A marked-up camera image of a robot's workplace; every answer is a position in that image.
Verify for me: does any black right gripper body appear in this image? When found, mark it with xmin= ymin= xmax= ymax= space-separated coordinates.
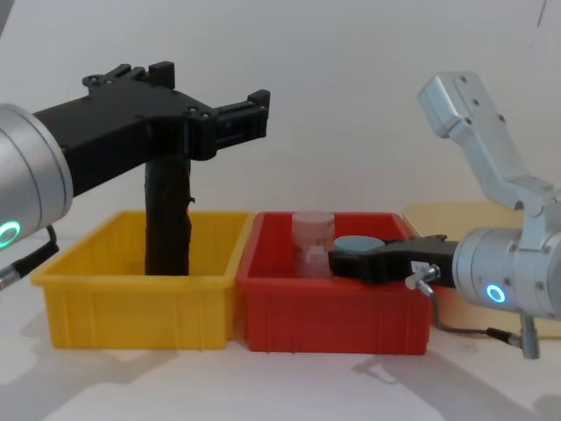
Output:
xmin=366 ymin=234 xmax=459 ymax=290

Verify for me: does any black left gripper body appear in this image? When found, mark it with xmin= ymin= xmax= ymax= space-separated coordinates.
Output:
xmin=32 ymin=72 xmax=208 ymax=199

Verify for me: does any jar with blue-grey lid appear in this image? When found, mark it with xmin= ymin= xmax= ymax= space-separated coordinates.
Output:
xmin=333 ymin=235 xmax=384 ymax=254

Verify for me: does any red plastic bin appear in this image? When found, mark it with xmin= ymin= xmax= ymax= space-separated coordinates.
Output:
xmin=235 ymin=210 xmax=433 ymax=354

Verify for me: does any dark brown upright cylinder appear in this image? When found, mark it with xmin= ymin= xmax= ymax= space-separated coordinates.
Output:
xmin=144 ymin=156 xmax=195 ymax=278

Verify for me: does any yellow plastic bin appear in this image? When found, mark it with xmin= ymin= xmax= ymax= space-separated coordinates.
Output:
xmin=30 ymin=210 xmax=256 ymax=352

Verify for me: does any thin dark right arm cable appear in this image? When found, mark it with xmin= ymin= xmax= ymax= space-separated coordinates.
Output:
xmin=404 ymin=262 xmax=542 ymax=361

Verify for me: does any thin dark arm cable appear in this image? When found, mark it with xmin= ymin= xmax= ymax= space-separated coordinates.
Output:
xmin=0 ymin=225 xmax=60 ymax=291
xmin=404 ymin=262 xmax=542 ymax=361

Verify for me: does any thin dark left arm cable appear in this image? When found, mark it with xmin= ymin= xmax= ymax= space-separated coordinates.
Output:
xmin=0 ymin=225 xmax=60 ymax=291

